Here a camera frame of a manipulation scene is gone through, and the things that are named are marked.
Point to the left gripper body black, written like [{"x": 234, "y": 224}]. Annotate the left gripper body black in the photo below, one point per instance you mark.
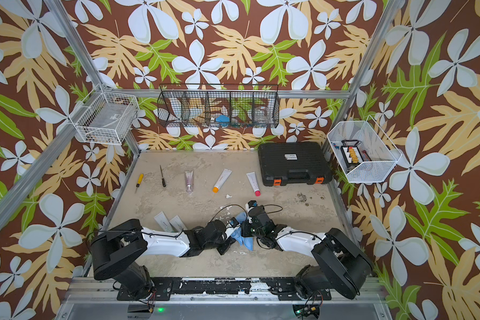
[{"x": 222, "y": 244}]

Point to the blue item in basket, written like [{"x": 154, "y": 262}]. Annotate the blue item in basket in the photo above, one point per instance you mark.
[{"x": 222, "y": 120}]

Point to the pink cap toothpaste tube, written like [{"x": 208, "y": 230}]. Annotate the pink cap toothpaste tube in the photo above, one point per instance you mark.
[{"x": 253, "y": 183}]

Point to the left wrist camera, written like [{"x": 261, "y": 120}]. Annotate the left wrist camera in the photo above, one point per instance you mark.
[{"x": 233, "y": 223}]

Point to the white wire basket right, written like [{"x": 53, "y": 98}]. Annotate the white wire basket right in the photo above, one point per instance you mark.
[{"x": 379, "y": 152}]

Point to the clear pink tube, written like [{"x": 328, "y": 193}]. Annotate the clear pink tube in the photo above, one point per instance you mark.
[{"x": 189, "y": 181}]

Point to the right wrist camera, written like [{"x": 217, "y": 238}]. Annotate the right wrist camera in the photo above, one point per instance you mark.
[{"x": 252, "y": 209}]

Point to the white wire basket left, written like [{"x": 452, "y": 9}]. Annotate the white wire basket left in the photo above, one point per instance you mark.
[{"x": 105, "y": 116}]

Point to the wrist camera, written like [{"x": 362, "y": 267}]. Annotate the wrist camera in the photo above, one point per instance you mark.
[
  {"x": 252, "y": 209},
  {"x": 233, "y": 223}
]

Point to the orange cap toothpaste tube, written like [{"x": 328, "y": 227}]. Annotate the orange cap toothpaste tube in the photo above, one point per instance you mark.
[{"x": 221, "y": 180}]

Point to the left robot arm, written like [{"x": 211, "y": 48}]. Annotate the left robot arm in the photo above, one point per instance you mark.
[{"x": 114, "y": 252}]

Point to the black wire basket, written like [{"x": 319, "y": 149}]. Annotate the black wire basket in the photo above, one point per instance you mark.
[{"x": 246, "y": 105}]

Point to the black handle screwdriver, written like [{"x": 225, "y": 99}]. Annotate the black handle screwdriver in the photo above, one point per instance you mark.
[{"x": 162, "y": 177}]

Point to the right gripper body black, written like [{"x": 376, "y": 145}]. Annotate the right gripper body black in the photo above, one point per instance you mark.
[{"x": 249, "y": 230}]

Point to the black cap toothpaste tube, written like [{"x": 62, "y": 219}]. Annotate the black cap toothpaste tube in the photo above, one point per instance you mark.
[{"x": 178, "y": 224}]

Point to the black box in basket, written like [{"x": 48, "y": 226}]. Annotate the black box in basket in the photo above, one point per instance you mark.
[{"x": 351, "y": 153}]

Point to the green cap toothpaste tube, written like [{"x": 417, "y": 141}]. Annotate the green cap toothpaste tube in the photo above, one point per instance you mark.
[{"x": 163, "y": 222}]

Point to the white wire basket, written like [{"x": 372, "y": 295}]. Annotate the white wire basket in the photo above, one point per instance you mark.
[
  {"x": 379, "y": 152},
  {"x": 105, "y": 116}
]

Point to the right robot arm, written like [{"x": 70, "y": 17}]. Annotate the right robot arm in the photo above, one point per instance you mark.
[{"x": 341, "y": 265}]

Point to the yellow handle screwdriver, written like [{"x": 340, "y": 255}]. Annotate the yellow handle screwdriver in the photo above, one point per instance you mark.
[{"x": 139, "y": 181}]

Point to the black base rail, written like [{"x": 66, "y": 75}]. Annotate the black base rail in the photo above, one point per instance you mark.
[{"x": 280, "y": 288}]

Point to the dark cap toothpaste tube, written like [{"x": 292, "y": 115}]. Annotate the dark cap toothpaste tube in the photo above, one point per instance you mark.
[{"x": 234, "y": 233}]

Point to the blue microfiber cloth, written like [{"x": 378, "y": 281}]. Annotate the blue microfiber cloth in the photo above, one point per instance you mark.
[{"x": 247, "y": 241}]

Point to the black plastic tool case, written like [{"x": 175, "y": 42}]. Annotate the black plastic tool case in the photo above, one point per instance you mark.
[{"x": 290, "y": 163}]

